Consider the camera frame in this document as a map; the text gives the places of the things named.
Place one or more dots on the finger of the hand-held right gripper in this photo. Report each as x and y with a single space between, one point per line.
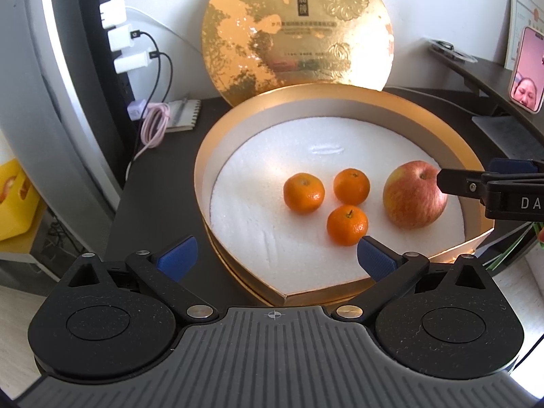
514 166
461 182

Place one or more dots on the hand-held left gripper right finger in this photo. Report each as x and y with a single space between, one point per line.
376 259

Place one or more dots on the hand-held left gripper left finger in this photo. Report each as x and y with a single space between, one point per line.
178 257

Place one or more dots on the orange tangerine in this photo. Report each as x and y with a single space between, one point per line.
351 187
347 226
304 193

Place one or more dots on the red apple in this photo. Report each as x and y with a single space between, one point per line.
410 197

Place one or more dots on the gold round gift box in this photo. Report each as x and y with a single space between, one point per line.
255 204

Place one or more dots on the black desktop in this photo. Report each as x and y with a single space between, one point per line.
157 204

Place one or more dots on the grey felt pad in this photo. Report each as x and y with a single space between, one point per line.
510 136

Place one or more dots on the green papers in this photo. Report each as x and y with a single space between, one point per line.
510 248

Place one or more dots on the dark wooden shelf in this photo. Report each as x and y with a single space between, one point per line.
488 74

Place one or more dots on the pink smartphone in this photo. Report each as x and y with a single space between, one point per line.
529 68

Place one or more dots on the clear glass ashtray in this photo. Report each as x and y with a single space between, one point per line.
448 49

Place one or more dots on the spiral notebook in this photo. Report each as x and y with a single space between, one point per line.
187 119

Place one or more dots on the framed certificate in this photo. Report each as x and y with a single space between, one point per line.
520 21

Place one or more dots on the grey pen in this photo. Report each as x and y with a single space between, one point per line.
183 108

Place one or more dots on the small purple charger plug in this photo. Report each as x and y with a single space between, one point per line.
136 110

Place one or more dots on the yellow plastic crate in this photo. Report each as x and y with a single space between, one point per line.
15 208

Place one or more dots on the white charger plug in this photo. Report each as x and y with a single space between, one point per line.
121 37
112 13
131 62

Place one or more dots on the grey curved panel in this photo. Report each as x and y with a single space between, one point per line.
42 93

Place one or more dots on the gold round box lid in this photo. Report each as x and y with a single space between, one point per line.
276 38

